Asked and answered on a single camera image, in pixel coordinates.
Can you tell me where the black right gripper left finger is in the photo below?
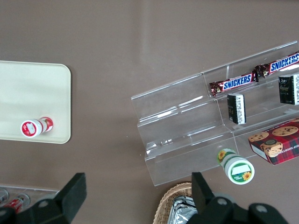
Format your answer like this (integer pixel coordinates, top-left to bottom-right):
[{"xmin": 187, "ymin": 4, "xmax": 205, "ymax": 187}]
[{"xmin": 23, "ymin": 172, "xmax": 87, "ymax": 224}]

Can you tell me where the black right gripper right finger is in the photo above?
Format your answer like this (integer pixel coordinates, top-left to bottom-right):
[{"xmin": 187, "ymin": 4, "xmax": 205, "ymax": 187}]
[{"xmin": 191, "ymin": 171, "xmax": 237, "ymax": 224}]

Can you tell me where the light wicker oval basket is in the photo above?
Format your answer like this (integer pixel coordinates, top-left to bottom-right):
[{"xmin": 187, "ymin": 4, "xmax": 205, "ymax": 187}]
[{"xmin": 154, "ymin": 182, "xmax": 199, "ymax": 224}]

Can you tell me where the beige plastic serving tray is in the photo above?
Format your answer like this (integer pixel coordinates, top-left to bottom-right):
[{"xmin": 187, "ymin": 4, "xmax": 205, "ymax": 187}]
[{"xmin": 0, "ymin": 60, "xmax": 71, "ymax": 144}]

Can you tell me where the clear acrylic bottle rack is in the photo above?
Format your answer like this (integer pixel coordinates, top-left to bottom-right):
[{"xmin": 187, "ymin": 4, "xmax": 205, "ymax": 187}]
[{"xmin": 0, "ymin": 183, "xmax": 60, "ymax": 212}]

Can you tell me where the green lid sunflower bottle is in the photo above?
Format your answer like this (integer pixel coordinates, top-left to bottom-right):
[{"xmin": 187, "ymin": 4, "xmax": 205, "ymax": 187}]
[{"xmin": 217, "ymin": 148, "xmax": 256, "ymax": 185}]

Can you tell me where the clear acrylic step stand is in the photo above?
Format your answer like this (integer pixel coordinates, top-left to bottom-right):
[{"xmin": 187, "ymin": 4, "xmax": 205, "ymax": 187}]
[
  {"xmin": 202, "ymin": 40, "xmax": 299, "ymax": 164},
  {"xmin": 130, "ymin": 71, "xmax": 239, "ymax": 187}
]

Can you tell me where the red white yogurt cup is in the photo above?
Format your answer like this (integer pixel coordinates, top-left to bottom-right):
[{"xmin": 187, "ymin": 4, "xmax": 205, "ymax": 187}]
[{"xmin": 20, "ymin": 116, "xmax": 54, "ymax": 139}]

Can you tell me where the red plaid cookie box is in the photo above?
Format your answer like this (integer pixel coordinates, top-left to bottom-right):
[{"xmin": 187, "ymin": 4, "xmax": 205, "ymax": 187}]
[{"xmin": 248, "ymin": 117, "xmax": 299, "ymax": 166}]

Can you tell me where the small black snack box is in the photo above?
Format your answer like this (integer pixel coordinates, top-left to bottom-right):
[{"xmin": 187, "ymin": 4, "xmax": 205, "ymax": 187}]
[
  {"xmin": 278, "ymin": 74, "xmax": 299, "ymax": 105},
  {"xmin": 227, "ymin": 92, "xmax": 247, "ymax": 125}
]

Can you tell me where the snickers chocolate bar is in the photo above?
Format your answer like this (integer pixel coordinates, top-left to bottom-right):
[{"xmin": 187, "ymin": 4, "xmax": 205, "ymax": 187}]
[
  {"xmin": 208, "ymin": 72, "xmax": 259, "ymax": 97},
  {"xmin": 254, "ymin": 50, "xmax": 299, "ymax": 81}
]

